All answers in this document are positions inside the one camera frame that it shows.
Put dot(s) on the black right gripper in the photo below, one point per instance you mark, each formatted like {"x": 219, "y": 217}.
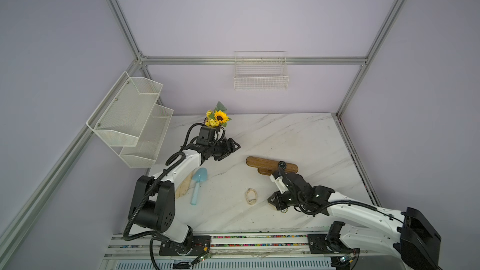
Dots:
{"x": 278, "y": 202}

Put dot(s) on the light blue plastic shovel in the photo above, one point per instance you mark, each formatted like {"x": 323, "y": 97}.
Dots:
{"x": 199, "y": 177}

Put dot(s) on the wooden watch stand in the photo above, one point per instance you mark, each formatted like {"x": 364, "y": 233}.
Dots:
{"x": 267, "y": 166}

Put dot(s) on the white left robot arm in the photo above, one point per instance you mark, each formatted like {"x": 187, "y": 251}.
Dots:
{"x": 152, "y": 211}

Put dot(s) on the beige wrist watch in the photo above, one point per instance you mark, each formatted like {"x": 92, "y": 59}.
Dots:
{"x": 251, "y": 196}

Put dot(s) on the black wrist watch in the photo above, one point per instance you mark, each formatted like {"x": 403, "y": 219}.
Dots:
{"x": 282, "y": 165}

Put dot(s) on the sunflower bouquet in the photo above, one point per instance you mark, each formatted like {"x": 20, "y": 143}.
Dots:
{"x": 217, "y": 117}

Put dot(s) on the aluminium cage frame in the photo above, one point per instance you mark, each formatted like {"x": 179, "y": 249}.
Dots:
{"x": 21, "y": 226}

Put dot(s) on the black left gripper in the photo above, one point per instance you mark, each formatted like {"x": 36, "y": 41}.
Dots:
{"x": 227, "y": 150}

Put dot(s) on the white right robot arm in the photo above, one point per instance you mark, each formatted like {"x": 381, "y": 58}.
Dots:
{"x": 406, "y": 235}

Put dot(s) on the white two-tier mesh shelf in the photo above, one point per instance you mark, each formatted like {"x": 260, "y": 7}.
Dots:
{"x": 131, "y": 121}

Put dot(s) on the beige wooden board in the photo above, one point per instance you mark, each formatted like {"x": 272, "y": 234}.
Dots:
{"x": 184, "y": 186}

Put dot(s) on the white wire wall basket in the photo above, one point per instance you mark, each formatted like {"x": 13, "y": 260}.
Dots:
{"x": 260, "y": 71}

